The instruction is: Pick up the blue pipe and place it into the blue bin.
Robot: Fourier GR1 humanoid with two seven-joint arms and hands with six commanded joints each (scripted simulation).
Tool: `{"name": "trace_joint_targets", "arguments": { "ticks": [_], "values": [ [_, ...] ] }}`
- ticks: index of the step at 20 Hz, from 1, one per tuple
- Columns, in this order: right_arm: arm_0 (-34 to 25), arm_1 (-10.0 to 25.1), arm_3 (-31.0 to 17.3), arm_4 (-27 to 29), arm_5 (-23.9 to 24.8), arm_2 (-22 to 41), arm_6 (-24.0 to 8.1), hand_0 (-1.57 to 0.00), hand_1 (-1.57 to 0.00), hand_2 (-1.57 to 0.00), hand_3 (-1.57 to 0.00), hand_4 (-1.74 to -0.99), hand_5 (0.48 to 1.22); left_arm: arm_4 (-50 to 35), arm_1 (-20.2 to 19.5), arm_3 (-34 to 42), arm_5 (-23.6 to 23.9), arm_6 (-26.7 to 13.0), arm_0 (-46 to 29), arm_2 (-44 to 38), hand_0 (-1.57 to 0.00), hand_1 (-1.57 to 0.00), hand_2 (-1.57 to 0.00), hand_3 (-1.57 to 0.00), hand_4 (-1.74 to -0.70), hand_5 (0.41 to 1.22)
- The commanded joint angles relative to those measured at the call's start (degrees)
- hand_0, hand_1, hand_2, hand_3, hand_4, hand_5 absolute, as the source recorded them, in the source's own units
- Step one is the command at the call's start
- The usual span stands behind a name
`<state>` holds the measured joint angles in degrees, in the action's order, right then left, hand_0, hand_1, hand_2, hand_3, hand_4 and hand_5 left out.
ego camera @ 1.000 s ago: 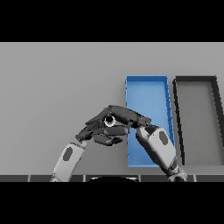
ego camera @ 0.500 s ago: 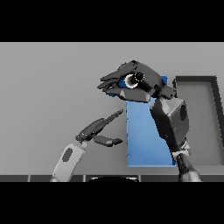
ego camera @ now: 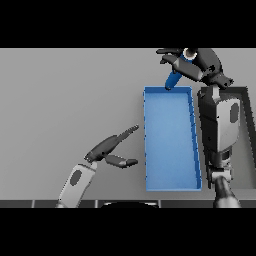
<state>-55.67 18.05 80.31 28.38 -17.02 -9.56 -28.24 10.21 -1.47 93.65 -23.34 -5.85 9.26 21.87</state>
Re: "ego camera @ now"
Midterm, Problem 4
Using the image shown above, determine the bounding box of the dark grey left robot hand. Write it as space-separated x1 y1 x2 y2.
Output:
83 124 140 169

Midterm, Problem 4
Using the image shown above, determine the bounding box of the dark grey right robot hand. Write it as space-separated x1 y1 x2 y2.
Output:
155 47 234 90

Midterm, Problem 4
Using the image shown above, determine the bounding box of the blue pipe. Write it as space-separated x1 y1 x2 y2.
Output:
164 47 198 92

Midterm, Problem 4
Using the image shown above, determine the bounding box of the blue bin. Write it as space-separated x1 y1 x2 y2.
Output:
143 85 203 192

